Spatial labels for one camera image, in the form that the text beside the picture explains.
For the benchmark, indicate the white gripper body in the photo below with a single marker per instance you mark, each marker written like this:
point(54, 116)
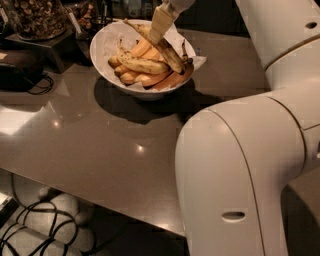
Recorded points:
point(179, 4)

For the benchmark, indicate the yellow taped gripper finger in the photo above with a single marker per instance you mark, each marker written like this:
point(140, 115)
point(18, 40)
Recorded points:
point(163, 18)

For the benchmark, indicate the spotted yellow banana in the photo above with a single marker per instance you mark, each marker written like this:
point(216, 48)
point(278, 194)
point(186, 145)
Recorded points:
point(167, 51)

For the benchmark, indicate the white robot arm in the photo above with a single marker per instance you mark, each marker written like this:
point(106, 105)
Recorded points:
point(233, 159)

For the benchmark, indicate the spotted banana upper right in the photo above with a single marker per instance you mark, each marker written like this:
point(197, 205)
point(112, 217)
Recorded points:
point(133, 59)

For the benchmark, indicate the orange banana front right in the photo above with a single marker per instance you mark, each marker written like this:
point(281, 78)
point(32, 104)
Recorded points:
point(174, 79)

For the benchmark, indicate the yellow banana bunch left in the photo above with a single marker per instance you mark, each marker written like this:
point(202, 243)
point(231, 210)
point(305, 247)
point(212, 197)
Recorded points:
point(130, 77)

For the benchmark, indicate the white ceramic bowl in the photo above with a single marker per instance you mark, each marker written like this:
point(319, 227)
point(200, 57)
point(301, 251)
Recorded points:
point(103, 46)

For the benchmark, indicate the dark wooden stand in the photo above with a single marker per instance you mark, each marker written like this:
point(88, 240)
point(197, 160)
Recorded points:
point(58, 54)

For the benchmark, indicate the glass jar of nuts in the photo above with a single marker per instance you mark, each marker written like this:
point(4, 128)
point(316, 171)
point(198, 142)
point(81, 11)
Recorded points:
point(36, 20)

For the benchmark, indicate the black device with cable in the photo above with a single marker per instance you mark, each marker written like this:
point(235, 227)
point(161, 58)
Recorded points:
point(23, 71)

